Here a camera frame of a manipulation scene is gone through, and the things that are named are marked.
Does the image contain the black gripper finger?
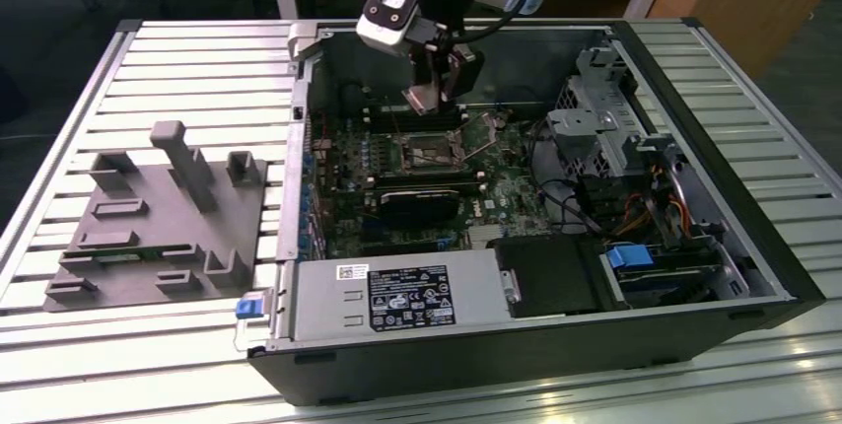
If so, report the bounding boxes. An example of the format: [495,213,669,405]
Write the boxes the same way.
[445,49,489,104]
[410,46,445,96]

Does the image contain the silver square CPU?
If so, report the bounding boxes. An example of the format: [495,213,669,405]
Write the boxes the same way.
[401,86,442,118]

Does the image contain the CPU socket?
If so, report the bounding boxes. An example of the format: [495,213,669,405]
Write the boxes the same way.
[387,130,474,173]

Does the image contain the black plastic drive cover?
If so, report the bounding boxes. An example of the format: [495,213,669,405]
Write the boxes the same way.
[493,236,623,319]

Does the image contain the silver metal drive cage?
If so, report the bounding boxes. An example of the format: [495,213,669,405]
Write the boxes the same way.
[545,46,680,178]

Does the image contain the green motherboard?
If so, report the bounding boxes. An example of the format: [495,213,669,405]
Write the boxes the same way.
[306,103,594,260]

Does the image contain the silver finned heat sink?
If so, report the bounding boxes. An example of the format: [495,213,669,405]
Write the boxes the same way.
[467,224,506,247]

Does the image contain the blue disk carrier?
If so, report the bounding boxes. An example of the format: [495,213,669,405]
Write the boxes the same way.
[606,243,722,310]

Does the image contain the wooden cabinet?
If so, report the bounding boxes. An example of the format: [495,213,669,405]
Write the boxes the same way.
[648,0,842,81]

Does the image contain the grey power supply unit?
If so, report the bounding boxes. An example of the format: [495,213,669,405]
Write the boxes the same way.
[289,248,515,341]

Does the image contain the grey plastic parts rack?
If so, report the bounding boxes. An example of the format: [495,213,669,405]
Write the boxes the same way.
[40,120,271,315]

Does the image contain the blue case latch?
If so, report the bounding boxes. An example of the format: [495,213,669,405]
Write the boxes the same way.
[234,290,275,320]

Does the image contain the black open PC case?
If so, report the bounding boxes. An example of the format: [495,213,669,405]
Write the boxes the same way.
[246,17,828,408]

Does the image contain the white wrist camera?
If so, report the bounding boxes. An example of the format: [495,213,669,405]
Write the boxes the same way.
[357,0,423,58]

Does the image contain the yellow orange power wires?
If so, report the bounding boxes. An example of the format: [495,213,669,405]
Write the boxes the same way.
[610,194,693,241]

